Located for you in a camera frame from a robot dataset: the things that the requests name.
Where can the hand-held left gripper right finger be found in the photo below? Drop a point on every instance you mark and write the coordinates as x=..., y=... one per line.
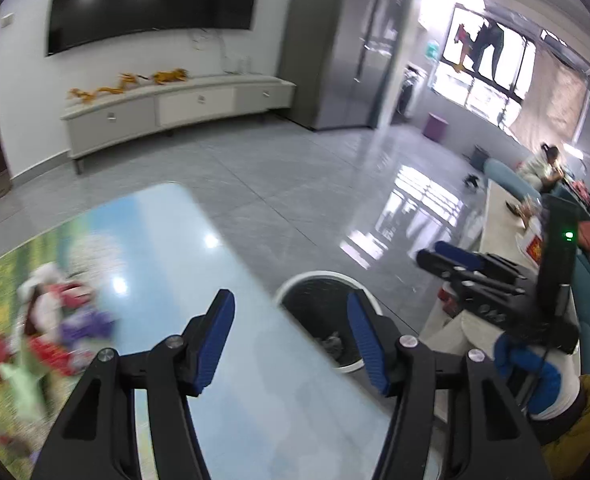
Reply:
x=367, y=347

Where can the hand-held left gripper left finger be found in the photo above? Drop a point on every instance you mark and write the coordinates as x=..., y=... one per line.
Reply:
x=214, y=347

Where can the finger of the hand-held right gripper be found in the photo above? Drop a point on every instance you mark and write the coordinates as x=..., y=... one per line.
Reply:
x=432, y=264
x=455, y=254

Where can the white round trash can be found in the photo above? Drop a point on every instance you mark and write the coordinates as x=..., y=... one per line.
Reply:
x=305, y=280

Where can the purple wrapper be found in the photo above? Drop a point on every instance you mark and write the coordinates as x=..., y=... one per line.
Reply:
x=85, y=327

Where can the white pink wrapper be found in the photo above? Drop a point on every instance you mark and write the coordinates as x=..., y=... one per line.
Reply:
x=42, y=300

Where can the pale green wrapper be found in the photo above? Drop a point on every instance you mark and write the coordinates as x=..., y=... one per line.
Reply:
x=22, y=387

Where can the person's right hand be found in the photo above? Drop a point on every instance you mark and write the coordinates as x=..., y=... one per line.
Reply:
x=522, y=372

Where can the red and white box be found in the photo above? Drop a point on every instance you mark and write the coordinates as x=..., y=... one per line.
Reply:
x=534, y=245

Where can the cream side table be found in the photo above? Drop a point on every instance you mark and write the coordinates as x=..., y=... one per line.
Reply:
x=495, y=220

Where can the small black table item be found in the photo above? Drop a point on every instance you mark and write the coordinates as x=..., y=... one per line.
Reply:
x=514, y=207

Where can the landscape print table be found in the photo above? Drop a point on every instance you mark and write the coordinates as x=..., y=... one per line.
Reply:
x=255, y=410

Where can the black item on floor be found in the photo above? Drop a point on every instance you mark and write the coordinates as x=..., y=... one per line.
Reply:
x=472, y=180

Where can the small dark floor bin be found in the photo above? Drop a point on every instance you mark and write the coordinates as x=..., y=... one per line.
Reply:
x=477, y=156

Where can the purple stool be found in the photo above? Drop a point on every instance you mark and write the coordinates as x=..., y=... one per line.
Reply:
x=436, y=126

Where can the beige window blind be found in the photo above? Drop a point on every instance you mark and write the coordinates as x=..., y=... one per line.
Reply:
x=550, y=100

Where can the grey washing machine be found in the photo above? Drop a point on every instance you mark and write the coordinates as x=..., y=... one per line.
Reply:
x=409, y=92

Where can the green white detergent bottle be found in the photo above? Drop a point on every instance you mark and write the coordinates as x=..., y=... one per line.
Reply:
x=431, y=50

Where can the red hanging garment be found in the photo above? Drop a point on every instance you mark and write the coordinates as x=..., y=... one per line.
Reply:
x=461, y=40

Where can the grey steel refrigerator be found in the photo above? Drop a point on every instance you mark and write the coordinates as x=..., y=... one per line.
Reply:
x=335, y=45

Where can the white television cabinet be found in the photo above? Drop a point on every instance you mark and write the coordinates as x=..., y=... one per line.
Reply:
x=175, y=107

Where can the golden tiger figurine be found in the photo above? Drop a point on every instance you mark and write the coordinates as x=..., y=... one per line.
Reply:
x=170, y=76

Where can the golden dragon figurine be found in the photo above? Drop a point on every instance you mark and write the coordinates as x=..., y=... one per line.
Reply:
x=107, y=90

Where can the black wall television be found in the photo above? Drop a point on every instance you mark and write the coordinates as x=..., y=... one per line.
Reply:
x=150, y=0

